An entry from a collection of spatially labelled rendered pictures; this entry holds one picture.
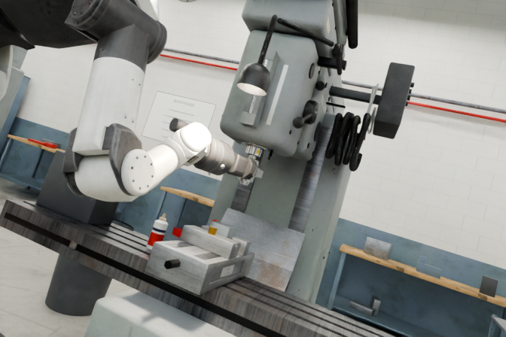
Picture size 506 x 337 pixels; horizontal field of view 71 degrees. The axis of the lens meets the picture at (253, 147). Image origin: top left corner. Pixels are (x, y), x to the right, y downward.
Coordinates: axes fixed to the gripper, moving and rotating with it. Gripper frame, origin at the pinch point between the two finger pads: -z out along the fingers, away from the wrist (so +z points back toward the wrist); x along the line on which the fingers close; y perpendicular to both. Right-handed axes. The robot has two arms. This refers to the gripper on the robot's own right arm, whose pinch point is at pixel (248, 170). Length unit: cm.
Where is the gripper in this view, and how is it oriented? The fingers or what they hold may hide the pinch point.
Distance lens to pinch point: 101.3
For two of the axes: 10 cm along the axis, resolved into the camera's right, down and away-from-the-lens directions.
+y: -3.1, 9.4, -1.3
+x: -7.1, -1.4, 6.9
